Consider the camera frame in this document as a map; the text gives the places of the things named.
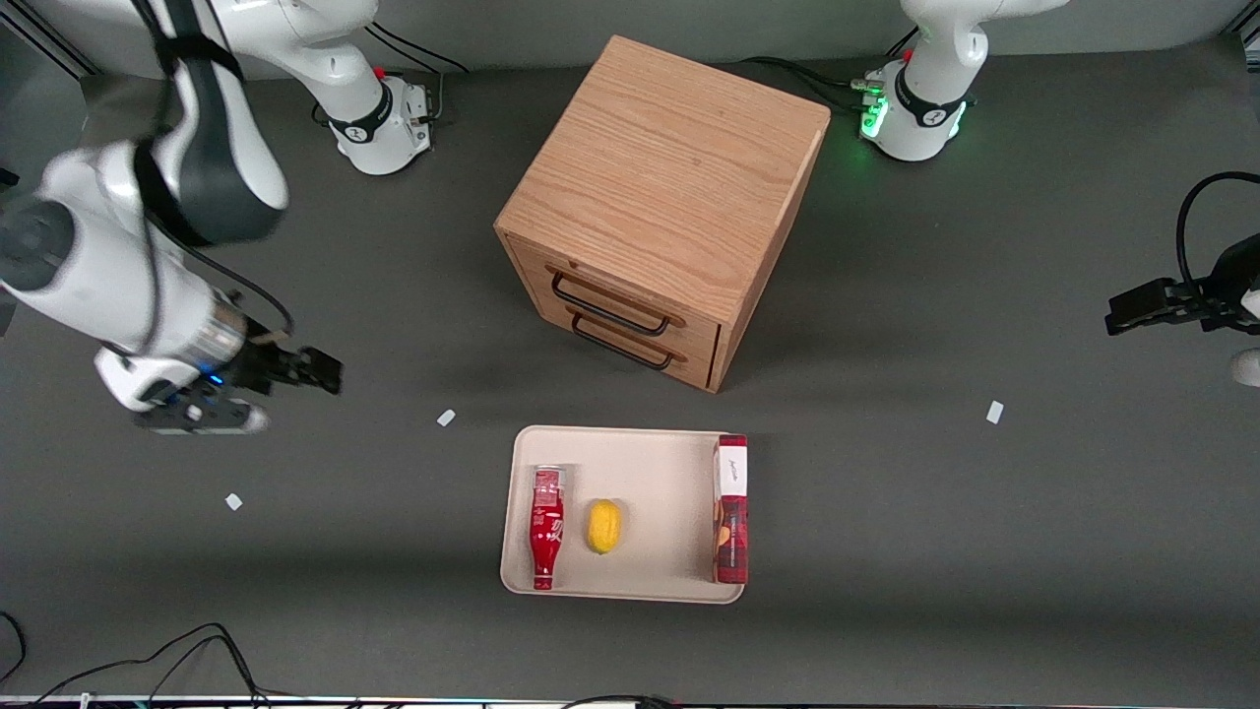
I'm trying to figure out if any short black floor cable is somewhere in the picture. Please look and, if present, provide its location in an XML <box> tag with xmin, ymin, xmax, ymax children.
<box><xmin>559</xmin><ymin>693</ymin><xmax>682</xmax><ymax>709</ymax></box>

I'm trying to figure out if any yellow lemon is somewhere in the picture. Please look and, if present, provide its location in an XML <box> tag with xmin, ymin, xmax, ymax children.
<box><xmin>588</xmin><ymin>499</ymin><xmax>623</xmax><ymax>555</ymax></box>

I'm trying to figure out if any black cable along right arm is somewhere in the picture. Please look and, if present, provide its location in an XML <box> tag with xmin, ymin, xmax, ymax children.
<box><xmin>133</xmin><ymin>0</ymin><xmax>296</xmax><ymax>355</ymax></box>

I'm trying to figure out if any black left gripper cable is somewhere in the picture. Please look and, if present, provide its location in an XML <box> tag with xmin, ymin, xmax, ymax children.
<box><xmin>1175</xmin><ymin>171</ymin><xmax>1260</xmax><ymax>289</ymax></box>

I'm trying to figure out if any long black floor cable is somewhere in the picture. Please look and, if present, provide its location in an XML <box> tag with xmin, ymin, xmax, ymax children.
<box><xmin>28</xmin><ymin>622</ymin><xmax>273</xmax><ymax>709</ymax></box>

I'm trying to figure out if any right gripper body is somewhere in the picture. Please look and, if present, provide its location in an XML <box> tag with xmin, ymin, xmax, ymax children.
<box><xmin>94</xmin><ymin>339</ymin><xmax>298</xmax><ymax>411</ymax></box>

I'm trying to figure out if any red snack box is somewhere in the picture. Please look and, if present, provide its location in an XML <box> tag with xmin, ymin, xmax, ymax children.
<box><xmin>714</xmin><ymin>434</ymin><xmax>749</xmax><ymax>585</ymax></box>

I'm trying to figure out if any wooden drawer cabinet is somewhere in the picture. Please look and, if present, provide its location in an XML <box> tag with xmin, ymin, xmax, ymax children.
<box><xmin>494</xmin><ymin>35</ymin><xmax>832</xmax><ymax>393</ymax></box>

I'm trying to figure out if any black floor cable loop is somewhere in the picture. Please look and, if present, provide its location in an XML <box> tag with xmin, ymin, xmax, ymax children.
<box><xmin>0</xmin><ymin>611</ymin><xmax>27</xmax><ymax>686</ymax></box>

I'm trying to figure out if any black right base cable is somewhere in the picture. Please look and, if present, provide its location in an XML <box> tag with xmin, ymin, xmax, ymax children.
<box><xmin>362</xmin><ymin>18</ymin><xmax>470</xmax><ymax>127</ymax></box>

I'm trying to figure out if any dark aluminium frame rail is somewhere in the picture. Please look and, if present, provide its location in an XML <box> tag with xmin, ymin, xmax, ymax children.
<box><xmin>0</xmin><ymin>0</ymin><xmax>95</xmax><ymax>80</ymax></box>

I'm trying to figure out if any black drawer handle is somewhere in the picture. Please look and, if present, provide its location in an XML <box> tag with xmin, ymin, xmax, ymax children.
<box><xmin>549</xmin><ymin>266</ymin><xmax>686</xmax><ymax>338</ymax></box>
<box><xmin>569</xmin><ymin>313</ymin><xmax>687</xmax><ymax>372</ymax></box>

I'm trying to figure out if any red coke bottle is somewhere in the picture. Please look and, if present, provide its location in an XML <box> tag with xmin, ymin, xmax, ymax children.
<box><xmin>530</xmin><ymin>465</ymin><xmax>568</xmax><ymax>592</ymax></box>

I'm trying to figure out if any black left base cable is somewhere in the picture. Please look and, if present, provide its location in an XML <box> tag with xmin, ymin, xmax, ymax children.
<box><xmin>738</xmin><ymin>55</ymin><xmax>873</xmax><ymax>111</ymax></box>

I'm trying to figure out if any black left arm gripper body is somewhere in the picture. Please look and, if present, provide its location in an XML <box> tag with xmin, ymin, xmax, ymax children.
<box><xmin>1169</xmin><ymin>234</ymin><xmax>1260</xmax><ymax>336</ymax></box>

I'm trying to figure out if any beige plastic tray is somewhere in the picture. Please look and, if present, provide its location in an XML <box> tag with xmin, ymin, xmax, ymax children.
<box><xmin>500</xmin><ymin>425</ymin><xmax>749</xmax><ymax>604</ymax></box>

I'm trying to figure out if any black base cable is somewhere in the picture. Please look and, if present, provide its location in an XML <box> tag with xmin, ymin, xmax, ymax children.
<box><xmin>362</xmin><ymin>18</ymin><xmax>470</xmax><ymax>127</ymax></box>
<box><xmin>738</xmin><ymin>55</ymin><xmax>873</xmax><ymax>111</ymax></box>

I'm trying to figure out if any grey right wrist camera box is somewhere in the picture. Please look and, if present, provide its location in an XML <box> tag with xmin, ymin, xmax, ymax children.
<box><xmin>136</xmin><ymin>394</ymin><xmax>269</xmax><ymax>436</ymax></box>

